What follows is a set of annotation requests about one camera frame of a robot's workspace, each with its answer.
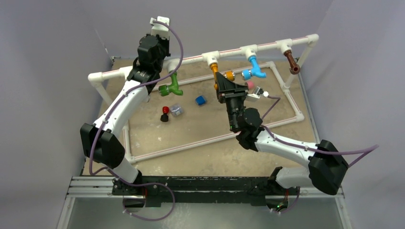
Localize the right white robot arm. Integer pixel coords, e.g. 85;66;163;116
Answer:
214;72;349;195

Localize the blue cube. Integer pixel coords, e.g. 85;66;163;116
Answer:
195;95;207;106

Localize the red black knob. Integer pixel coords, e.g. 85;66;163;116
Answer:
160;106;170;122

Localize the blue water faucet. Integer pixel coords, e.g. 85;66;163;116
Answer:
241;55;266;81

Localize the pink capped small bottle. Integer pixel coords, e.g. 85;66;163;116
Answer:
245;81;255;90

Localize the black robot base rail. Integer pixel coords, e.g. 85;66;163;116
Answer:
112;175;298;208

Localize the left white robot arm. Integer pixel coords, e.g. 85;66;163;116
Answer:
80;34;170;195

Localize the clear plastic small box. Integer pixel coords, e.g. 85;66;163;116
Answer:
169;103;184;117

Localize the orange water faucet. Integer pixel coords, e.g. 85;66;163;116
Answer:
209;62;235;90

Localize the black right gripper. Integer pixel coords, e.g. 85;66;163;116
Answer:
212;73;247;132

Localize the brown water faucet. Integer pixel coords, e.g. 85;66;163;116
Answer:
283;50;300;75

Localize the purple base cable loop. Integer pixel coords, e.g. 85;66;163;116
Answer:
122;181;177;222

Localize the green water faucet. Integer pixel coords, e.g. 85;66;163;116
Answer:
158;72;183;96

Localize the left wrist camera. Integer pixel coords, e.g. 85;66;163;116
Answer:
150;16;170;40

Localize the white PVC pipe frame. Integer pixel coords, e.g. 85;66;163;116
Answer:
87;33;320;164

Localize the aluminium extrusion frame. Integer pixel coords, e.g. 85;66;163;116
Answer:
56;176;113;229

